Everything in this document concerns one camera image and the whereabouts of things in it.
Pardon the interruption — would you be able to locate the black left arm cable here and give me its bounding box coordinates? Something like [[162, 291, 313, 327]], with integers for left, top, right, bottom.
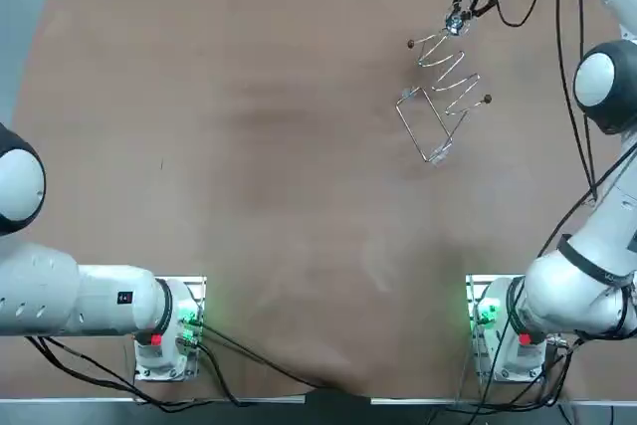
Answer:
[[24, 334, 310, 409]]

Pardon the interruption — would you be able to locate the clear glass goblet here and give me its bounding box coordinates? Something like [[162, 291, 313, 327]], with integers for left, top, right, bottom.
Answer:
[[444, 11, 474, 41]]

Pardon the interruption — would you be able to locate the silver wire goblet rack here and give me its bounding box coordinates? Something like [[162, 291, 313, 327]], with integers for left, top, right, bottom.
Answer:
[[395, 34, 494, 165]]

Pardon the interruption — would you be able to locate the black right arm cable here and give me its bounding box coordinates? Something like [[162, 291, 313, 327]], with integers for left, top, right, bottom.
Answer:
[[495, 0, 603, 257]]

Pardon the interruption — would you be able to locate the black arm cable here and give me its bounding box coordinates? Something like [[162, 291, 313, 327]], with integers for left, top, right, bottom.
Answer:
[[24, 334, 310, 409], [495, 0, 603, 257]]

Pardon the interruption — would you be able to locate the black left base cable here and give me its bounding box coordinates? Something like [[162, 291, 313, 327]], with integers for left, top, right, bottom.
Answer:
[[183, 319, 359, 394]]

